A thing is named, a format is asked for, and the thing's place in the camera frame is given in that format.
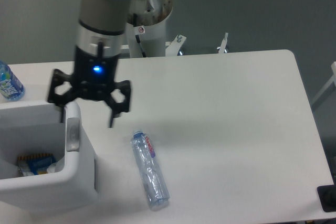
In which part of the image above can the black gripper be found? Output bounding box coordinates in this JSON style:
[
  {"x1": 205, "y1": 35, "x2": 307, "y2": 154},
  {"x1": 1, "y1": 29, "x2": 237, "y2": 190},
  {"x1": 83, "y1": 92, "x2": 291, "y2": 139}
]
[{"x1": 47, "y1": 47, "x2": 131, "y2": 128}]

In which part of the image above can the blue yellow snack packet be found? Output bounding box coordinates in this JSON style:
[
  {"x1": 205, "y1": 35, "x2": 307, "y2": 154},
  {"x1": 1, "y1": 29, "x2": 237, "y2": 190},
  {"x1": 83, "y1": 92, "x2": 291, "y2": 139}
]
[{"x1": 17, "y1": 153, "x2": 56, "y2": 177}]

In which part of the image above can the white clamp bracket right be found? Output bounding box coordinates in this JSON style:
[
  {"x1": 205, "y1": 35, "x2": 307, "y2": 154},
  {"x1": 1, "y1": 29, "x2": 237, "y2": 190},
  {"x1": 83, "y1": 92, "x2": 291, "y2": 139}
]
[{"x1": 217, "y1": 32, "x2": 229, "y2": 54}]

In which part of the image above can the white plastic trash can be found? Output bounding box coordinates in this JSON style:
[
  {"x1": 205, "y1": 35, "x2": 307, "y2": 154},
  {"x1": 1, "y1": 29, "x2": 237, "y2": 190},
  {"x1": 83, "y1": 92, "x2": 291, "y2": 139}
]
[{"x1": 1, "y1": 101, "x2": 98, "y2": 211}]

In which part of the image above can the clear plastic bottle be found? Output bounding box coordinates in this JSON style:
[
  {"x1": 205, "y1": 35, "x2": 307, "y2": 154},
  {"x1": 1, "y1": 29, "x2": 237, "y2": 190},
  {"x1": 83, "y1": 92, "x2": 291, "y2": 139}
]
[{"x1": 130, "y1": 130, "x2": 170, "y2": 211}]

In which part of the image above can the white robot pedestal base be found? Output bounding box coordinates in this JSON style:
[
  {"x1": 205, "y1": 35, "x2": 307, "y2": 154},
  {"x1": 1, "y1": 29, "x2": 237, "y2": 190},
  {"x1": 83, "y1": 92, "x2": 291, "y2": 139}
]
[{"x1": 125, "y1": 0, "x2": 186, "y2": 58}]

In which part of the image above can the black device at table edge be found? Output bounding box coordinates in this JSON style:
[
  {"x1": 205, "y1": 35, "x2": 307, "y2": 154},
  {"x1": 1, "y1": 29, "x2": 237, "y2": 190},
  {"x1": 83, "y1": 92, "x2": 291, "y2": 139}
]
[{"x1": 317, "y1": 185, "x2": 335, "y2": 212}]

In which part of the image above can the blue labelled water bottle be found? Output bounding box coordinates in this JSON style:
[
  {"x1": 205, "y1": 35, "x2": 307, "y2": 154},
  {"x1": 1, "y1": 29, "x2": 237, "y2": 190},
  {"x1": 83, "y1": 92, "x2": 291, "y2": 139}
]
[{"x1": 1, "y1": 61, "x2": 25, "y2": 101}]

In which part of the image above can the white table leg frame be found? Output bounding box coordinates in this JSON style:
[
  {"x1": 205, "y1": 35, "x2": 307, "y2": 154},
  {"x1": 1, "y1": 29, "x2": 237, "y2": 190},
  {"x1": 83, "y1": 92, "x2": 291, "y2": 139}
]
[{"x1": 311, "y1": 62, "x2": 335, "y2": 111}]

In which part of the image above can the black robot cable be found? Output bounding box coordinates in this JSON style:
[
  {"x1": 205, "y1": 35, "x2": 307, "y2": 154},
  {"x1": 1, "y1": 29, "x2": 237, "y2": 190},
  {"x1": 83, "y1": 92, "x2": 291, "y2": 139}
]
[{"x1": 132, "y1": 13, "x2": 147, "y2": 58}]

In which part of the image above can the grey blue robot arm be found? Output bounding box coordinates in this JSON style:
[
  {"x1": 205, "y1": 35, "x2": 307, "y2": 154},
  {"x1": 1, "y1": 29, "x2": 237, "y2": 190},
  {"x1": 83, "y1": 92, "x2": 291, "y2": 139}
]
[{"x1": 47, "y1": 0, "x2": 131, "y2": 126}]

